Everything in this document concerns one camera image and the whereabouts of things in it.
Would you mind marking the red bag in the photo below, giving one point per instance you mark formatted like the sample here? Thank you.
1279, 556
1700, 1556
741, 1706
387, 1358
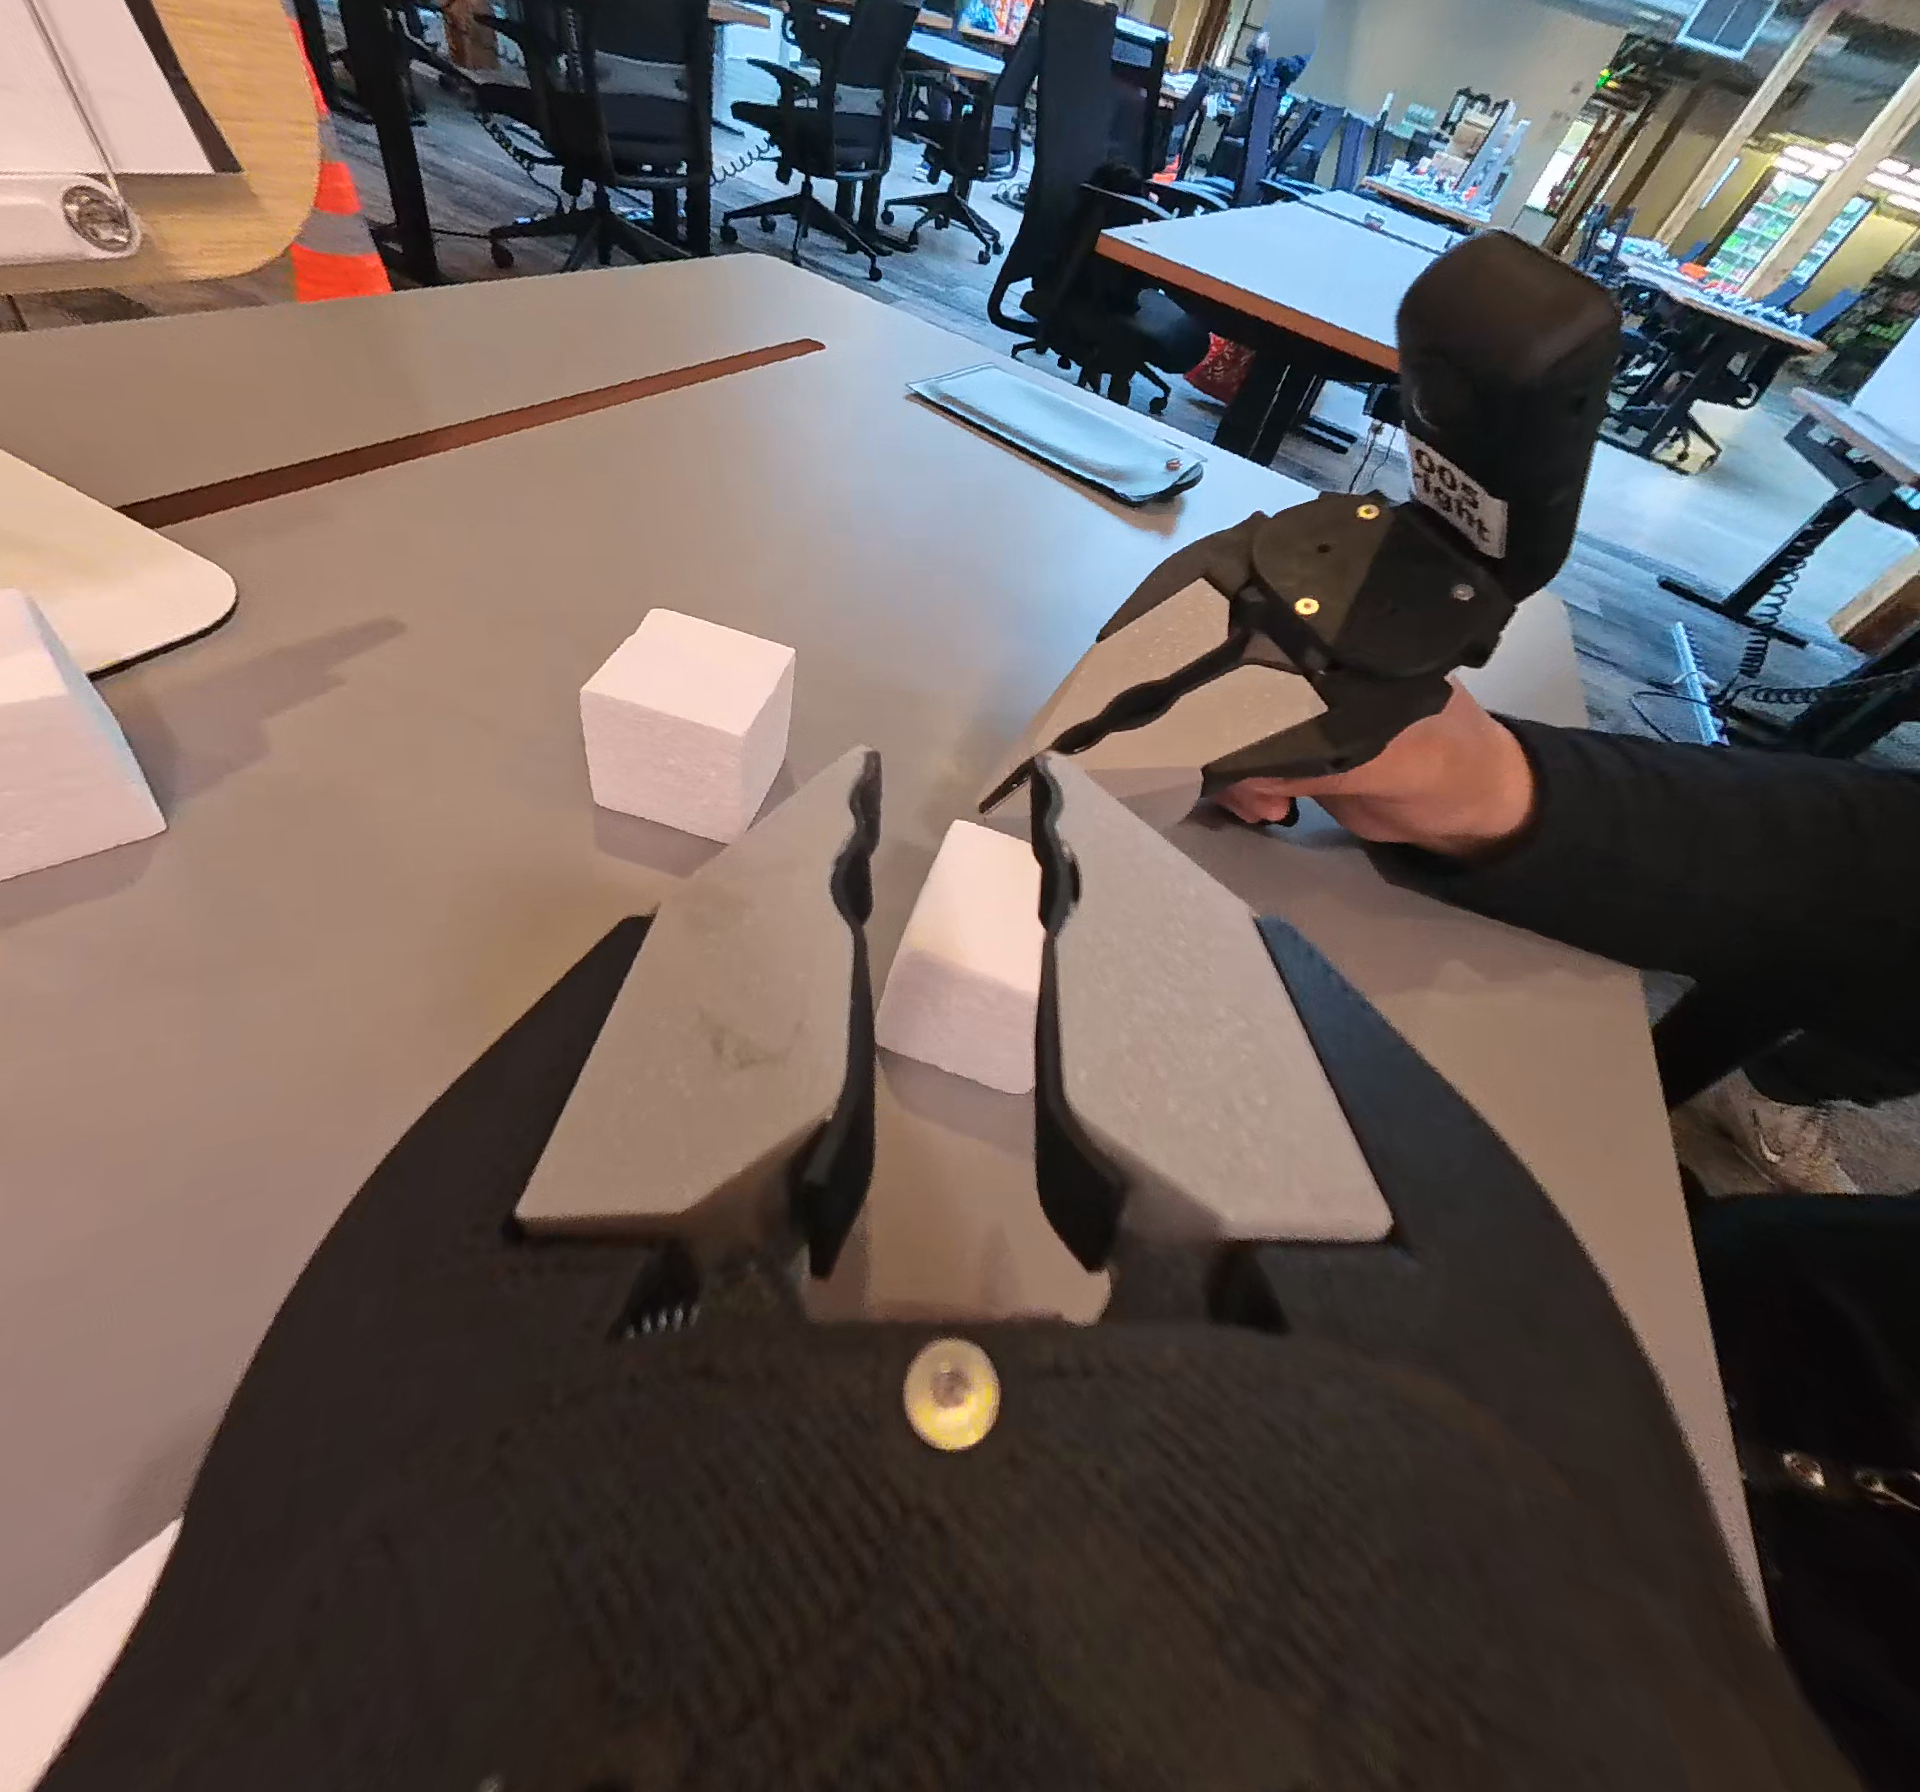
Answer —
1223, 364

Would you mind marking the white power strip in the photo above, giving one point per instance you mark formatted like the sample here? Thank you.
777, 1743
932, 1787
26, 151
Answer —
1695, 683

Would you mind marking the white foam cube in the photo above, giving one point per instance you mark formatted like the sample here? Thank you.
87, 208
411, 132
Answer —
60, 758
968, 952
682, 727

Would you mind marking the person's right hand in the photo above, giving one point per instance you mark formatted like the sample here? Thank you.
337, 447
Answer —
1424, 796

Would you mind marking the black office chair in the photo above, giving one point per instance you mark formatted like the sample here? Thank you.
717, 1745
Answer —
983, 127
639, 52
854, 97
1081, 204

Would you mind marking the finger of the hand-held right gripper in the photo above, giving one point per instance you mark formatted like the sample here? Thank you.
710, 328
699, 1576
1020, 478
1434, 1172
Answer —
1200, 720
1149, 654

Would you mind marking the white wall vent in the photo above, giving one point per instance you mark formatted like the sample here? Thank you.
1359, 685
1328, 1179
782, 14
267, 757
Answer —
1729, 18

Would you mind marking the wood-edged display board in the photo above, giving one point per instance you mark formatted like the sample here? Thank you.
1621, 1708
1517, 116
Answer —
195, 52

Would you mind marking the person's dark clothing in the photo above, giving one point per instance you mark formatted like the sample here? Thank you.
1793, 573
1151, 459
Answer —
1830, 1312

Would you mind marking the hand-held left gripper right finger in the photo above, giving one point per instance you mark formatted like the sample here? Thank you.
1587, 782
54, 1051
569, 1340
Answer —
1200, 1059

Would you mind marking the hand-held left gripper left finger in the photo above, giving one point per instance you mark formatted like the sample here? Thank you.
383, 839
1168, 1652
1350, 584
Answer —
720, 1027

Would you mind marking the person's right forearm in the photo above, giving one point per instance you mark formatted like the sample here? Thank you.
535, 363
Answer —
1725, 848

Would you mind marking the orange traffic cone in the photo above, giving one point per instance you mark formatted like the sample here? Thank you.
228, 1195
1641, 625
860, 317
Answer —
337, 233

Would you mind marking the grey-topped office desk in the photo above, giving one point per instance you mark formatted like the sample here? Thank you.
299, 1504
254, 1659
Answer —
1275, 278
1860, 429

